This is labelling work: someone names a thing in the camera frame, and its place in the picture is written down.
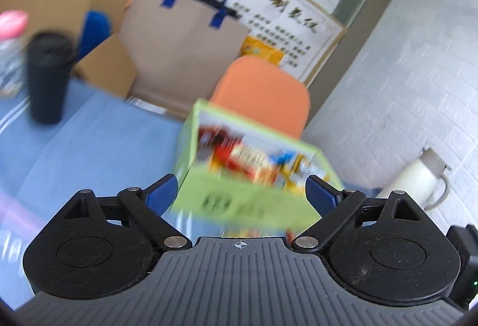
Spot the white thermos jug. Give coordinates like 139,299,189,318
375,147,452,211

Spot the wall poster with black lettering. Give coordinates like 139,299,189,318
144,0,346,84

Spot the blue striped tablecloth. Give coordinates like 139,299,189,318
0,77,378,312

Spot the brown cardboard box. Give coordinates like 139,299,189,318
0,0,195,117

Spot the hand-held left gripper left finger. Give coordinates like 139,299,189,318
62,173,193,251

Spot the black tumbler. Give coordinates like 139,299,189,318
25,32,77,125

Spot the orange chair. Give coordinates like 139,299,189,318
209,56,311,140

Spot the pile of assorted snack packets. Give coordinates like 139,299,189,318
198,124,325,196

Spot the blue chair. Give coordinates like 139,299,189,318
76,10,113,61

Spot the light green cardboard box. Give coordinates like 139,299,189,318
170,99,344,231

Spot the pink-lidded clear bottle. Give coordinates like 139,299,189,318
0,10,30,97

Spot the paper bag with blue handles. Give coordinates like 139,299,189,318
121,0,251,114

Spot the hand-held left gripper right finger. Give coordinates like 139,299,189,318
290,176,425,251

